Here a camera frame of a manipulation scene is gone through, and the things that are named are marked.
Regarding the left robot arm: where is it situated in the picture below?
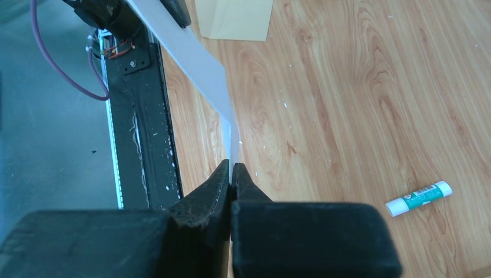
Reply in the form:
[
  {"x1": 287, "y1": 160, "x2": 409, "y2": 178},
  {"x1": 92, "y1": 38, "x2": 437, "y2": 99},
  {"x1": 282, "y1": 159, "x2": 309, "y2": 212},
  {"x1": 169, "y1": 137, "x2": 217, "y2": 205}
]
[{"x1": 65, "y1": 0, "x2": 191, "y2": 39}]

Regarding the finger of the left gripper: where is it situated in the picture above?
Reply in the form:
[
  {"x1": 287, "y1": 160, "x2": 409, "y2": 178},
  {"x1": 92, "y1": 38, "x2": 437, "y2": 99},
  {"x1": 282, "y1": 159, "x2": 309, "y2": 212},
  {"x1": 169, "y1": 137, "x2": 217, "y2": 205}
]
[{"x1": 160, "y1": 0, "x2": 191, "y2": 28}]

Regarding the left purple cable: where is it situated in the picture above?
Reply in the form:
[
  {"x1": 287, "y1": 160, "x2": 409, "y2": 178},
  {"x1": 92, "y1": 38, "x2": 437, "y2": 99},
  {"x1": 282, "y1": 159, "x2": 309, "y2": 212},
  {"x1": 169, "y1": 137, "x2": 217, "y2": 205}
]
[{"x1": 30, "y1": 0, "x2": 111, "y2": 102}]

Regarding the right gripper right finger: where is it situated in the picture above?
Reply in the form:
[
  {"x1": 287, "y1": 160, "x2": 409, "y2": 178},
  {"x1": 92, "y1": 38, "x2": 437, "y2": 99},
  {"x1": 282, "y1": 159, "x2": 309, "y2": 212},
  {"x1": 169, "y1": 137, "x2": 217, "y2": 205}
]
[{"x1": 231, "y1": 163, "x2": 402, "y2": 277}]

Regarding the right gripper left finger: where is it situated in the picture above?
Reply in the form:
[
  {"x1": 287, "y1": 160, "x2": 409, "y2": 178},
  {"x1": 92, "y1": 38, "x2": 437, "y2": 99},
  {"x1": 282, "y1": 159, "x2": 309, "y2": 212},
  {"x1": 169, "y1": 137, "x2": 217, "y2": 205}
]
[{"x1": 1, "y1": 160, "x2": 230, "y2": 277}]

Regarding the green white glue stick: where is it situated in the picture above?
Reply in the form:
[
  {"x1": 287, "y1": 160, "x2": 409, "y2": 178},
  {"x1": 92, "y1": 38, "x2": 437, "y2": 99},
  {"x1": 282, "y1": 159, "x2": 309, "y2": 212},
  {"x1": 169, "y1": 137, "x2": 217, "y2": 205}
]
[{"x1": 385, "y1": 181, "x2": 453, "y2": 217}]

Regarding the beige letter paper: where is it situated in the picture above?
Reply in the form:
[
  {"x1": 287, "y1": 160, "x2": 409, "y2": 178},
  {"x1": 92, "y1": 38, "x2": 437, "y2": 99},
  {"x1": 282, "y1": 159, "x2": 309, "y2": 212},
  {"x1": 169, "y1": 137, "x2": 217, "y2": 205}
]
[{"x1": 128, "y1": 0, "x2": 239, "y2": 181}]

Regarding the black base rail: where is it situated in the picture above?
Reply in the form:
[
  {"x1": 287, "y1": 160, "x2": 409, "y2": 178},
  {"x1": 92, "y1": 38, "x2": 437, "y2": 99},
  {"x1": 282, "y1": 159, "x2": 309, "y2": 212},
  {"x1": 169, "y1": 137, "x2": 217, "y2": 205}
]
[{"x1": 98, "y1": 28, "x2": 183, "y2": 210}]

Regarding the brown paper envelope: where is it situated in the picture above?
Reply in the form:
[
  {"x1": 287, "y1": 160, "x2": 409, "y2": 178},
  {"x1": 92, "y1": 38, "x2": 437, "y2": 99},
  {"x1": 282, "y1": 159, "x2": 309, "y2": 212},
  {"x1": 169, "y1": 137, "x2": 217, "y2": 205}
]
[{"x1": 195, "y1": 0, "x2": 274, "y2": 42}]

